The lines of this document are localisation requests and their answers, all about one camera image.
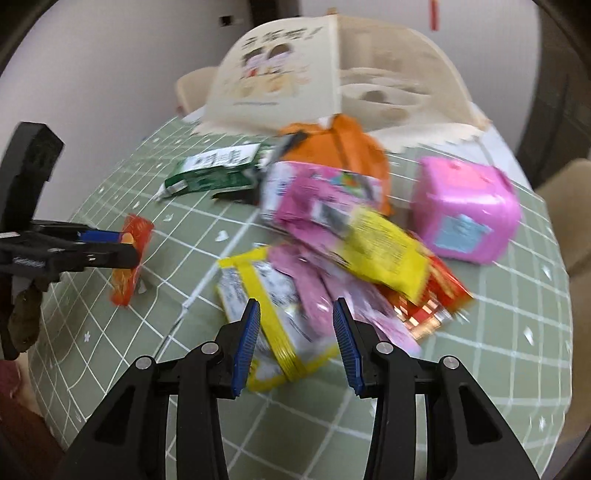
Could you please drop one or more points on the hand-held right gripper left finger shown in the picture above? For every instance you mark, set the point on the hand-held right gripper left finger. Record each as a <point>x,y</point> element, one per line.
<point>247,341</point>

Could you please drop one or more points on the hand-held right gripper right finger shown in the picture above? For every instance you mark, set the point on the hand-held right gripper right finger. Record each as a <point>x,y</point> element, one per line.
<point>346,346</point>

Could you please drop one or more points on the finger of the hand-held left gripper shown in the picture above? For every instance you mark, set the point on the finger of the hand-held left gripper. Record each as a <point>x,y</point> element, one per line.
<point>111,256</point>
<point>99,236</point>

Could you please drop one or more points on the yellow bordered white packet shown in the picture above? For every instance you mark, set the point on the yellow bordered white packet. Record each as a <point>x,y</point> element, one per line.
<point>277,323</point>

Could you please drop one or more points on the orange red snack packet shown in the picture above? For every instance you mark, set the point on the orange red snack packet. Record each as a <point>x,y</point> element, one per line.
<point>138,230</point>

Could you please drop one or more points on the yellow pink chips bag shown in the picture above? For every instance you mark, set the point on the yellow pink chips bag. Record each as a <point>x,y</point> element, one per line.
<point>383,254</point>

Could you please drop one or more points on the person's left hand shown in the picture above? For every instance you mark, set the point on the person's left hand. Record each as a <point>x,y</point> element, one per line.
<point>25,318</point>

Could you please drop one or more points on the pink snack packet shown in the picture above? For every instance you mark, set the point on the pink snack packet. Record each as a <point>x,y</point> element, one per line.
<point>304,290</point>
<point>385,321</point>

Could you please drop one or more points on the green snack packet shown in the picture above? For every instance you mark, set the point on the green snack packet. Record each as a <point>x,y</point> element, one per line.
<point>207,177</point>

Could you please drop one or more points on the green checked tablecloth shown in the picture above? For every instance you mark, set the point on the green checked tablecloth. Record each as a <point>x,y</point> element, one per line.
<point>508,346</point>

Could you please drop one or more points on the beige chair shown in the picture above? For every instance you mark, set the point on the beige chair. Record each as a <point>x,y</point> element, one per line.
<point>194,87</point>
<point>568,207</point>

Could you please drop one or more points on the pink cube box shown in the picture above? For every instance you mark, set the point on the pink cube box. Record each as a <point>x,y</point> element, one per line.
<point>461,194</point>

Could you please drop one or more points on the orange plastic bag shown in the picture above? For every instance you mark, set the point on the orange plastic bag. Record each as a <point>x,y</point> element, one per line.
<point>351,147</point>

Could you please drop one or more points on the cream mesh food cover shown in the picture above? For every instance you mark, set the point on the cream mesh food cover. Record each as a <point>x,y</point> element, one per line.
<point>277,78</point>

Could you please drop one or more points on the red gold hanging decoration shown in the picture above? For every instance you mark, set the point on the red gold hanging decoration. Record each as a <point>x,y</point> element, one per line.
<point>434,14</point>

